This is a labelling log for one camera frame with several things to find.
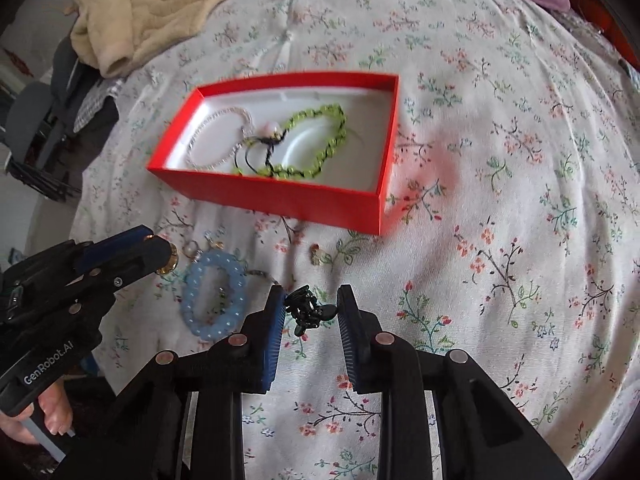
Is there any blue bead bracelet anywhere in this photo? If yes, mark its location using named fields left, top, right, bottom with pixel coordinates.
left=179, top=251, right=250, bottom=344

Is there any black bead hair clip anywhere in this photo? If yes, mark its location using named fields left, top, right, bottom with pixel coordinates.
left=284, top=285, right=337, bottom=337

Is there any red jewelry box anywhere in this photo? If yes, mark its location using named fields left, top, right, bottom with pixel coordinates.
left=146, top=72, right=400, bottom=235

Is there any person's left hand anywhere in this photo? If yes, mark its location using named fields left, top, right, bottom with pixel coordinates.
left=0, top=378, right=76, bottom=446

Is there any small gold earring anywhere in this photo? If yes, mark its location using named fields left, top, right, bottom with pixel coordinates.
left=309, top=244, right=322, bottom=266

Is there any grey office chair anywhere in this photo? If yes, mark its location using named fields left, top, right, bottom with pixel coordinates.
left=1, top=38, right=119, bottom=203

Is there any floral bed sheet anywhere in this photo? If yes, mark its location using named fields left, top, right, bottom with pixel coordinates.
left=69, top=0, right=640, bottom=480

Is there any beige fleece blanket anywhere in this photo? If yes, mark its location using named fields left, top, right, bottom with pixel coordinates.
left=70, top=0, right=226, bottom=79

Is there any green braided bead bracelet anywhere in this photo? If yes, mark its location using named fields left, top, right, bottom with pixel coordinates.
left=232, top=103, right=350, bottom=181

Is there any clear crystal bead bracelet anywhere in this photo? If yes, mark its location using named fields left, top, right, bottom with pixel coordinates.
left=183, top=105, right=256, bottom=172

